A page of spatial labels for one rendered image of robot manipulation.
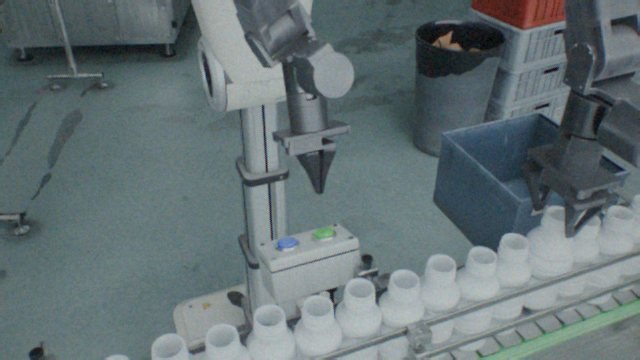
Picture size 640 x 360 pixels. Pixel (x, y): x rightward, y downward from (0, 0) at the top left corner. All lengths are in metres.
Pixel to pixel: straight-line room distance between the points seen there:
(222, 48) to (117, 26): 3.31
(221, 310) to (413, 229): 1.07
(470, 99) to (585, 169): 2.22
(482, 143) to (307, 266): 0.85
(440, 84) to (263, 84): 1.85
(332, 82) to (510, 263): 0.35
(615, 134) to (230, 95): 0.72
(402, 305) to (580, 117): 0.31
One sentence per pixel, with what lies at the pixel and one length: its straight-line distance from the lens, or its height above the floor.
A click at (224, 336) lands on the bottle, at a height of 1.14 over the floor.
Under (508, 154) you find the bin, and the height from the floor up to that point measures 0.83.
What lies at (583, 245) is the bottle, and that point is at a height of 1.13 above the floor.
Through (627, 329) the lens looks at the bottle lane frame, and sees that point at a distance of 1.09.
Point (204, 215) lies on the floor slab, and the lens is 2.74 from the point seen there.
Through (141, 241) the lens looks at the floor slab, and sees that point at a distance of 2.66.
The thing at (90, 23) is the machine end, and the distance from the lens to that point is 4.44.
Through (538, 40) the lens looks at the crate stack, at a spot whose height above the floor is 0.59.
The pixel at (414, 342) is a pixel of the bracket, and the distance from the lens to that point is 0.74.
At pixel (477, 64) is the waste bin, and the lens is 2.88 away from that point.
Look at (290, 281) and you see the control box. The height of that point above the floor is 1.09.
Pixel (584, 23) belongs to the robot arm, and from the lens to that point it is 0.71.
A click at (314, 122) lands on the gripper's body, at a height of 1.29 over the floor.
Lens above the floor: 1.68
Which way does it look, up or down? 35 degrees down
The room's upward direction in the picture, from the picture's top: straight up
